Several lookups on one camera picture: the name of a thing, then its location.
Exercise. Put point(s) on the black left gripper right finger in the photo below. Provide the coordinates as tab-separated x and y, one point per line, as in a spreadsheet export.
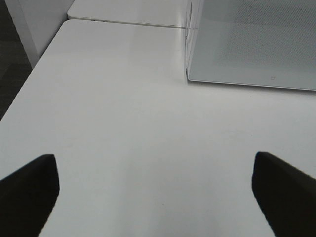
285	195

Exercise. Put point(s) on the white microwave oven body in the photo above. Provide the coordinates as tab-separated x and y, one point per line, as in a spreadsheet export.
192	37

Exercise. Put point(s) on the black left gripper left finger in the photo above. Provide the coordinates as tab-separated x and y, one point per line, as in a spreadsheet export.
28	196

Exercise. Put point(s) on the white microwave door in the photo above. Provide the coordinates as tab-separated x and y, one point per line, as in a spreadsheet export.
256	42

